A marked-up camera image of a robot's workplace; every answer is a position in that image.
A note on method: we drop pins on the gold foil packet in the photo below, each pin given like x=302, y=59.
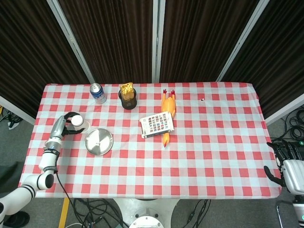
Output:
x=127, y=91

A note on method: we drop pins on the orange rubber chicken toy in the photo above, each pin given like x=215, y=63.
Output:
x=169, y=105

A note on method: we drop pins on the white printed cardboard box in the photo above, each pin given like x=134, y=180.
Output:
x=156, y=124

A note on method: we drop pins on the white paper cup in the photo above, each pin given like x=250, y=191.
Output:
x=80, y=122

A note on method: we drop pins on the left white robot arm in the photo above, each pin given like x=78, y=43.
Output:
x=45, y=164

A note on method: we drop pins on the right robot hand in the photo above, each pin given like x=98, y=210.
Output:
x=293, y=171

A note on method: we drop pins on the grey partition base rail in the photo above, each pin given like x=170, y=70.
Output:
x=285, y=109
x=16, y=109

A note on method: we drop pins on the black mesh pen holder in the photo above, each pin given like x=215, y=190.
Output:
x=129, y=103

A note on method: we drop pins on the grey partition post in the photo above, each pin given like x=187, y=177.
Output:
x=73, y=40
x=242, y=40
x=158, y=40

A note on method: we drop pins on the red white checked tablecloth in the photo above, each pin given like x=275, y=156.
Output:
x=166, y=166

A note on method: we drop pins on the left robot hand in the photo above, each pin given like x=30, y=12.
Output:
x=58, y=127

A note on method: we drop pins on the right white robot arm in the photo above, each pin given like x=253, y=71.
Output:
x=298, y=206

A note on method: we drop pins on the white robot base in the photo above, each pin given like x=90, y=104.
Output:
x=145, y=213

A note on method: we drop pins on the round silver metal plate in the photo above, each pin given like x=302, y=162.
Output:
x=99, y=142

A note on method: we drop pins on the blue and white drink can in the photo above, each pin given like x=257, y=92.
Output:
x=97, y=93

